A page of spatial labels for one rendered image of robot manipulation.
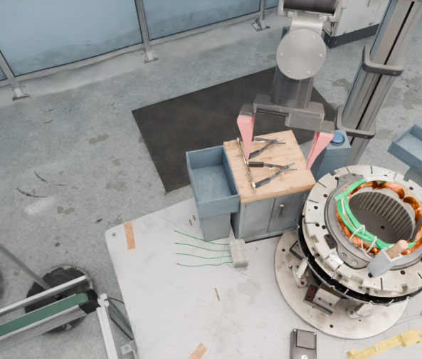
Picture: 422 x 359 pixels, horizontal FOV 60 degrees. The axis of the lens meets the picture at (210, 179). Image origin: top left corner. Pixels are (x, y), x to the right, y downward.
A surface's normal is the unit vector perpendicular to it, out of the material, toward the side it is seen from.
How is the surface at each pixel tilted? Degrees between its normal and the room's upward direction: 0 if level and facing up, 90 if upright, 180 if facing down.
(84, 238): 0
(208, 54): 0
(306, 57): 60
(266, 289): 0
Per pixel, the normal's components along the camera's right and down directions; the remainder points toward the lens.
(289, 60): -0.22, 0.42
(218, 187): -0.02, -0.57
